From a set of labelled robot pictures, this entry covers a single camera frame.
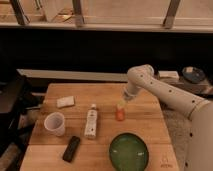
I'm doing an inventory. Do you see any orange pepper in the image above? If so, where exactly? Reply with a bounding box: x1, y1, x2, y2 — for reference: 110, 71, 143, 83
116, 108, 125, 121

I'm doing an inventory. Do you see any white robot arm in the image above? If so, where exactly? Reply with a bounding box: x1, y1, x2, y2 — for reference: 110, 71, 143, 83
123, 64, 213, 171

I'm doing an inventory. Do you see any white sponge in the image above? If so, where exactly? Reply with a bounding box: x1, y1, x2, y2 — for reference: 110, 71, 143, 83
56, 96, 75, 108

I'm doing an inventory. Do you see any white tube with dark cap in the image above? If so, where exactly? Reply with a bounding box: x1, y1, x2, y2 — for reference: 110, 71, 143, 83
84, 104, 98, 139

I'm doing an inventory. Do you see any green bowl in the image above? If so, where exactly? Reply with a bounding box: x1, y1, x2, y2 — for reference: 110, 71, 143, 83
109, 133, 149, 171

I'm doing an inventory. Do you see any white box on shelf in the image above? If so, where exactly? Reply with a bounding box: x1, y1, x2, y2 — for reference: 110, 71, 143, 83
158, 71, 179, 80

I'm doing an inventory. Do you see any black rectangular block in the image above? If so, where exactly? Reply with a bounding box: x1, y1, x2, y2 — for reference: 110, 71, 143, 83
62, 136, 80, 162

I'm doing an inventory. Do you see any white plastic cup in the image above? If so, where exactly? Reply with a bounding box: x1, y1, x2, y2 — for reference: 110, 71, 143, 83
44, 112, 65, 136

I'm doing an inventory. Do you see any dark plate on shelf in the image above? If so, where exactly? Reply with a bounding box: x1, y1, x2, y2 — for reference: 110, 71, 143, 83
182, 66, 205, 84

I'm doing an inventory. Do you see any black equipment at left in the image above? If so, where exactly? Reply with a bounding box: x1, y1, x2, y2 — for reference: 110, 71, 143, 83
0, 76, 38, 157

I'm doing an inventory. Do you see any long grey shelf rail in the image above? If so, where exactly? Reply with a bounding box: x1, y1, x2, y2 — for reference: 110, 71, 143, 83
18, 69, 127, 82

